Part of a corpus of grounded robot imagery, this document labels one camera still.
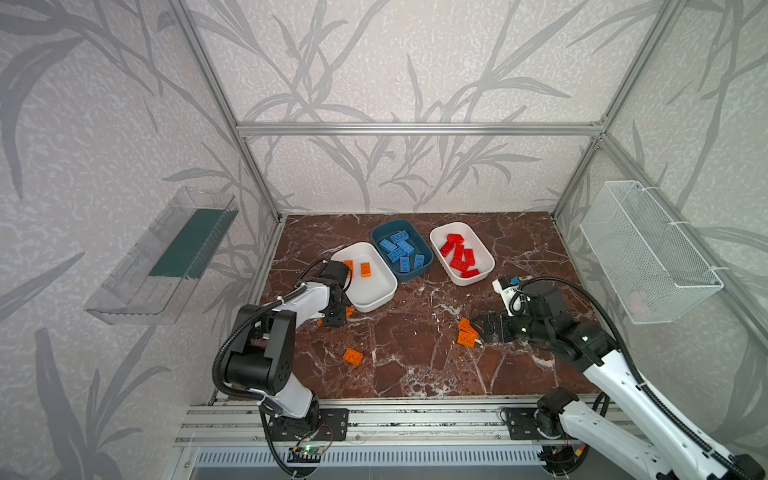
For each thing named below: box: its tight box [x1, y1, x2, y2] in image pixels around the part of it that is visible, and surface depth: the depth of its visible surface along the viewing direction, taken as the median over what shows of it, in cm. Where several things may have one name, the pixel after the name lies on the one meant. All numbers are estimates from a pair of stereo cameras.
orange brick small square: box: [360, 262, 372, 278], surface depth 104 cm
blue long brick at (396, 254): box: [387, 248, 406, 263], surface depth 107 cm
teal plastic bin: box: [371, 219, 433, 282], surface depth 110 cm
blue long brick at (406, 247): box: [397, 240, 415, 256], surface depth 110 cm
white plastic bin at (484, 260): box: [430, 222, 495, 286], surface depth 110 cm
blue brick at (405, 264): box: [400, 256, 410, 273], surface depth 105 cm
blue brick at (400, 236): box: [390, 230, 409, 243], surface depth 114 cm
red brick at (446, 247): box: [440, 239, 456, 258], surface depth 110 cm
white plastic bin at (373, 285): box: [331, 242, 398, 313], surface depth 104 cm
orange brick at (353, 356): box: [343, 348, 363, 366], surface depth 86 cm
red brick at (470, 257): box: [464, 248, 476, 266], surface depth 108 cm
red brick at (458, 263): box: [450, 256, 469, 270], surface depth 106 cm
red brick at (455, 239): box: [446, 234, 465, 245], surface depth 113 cm
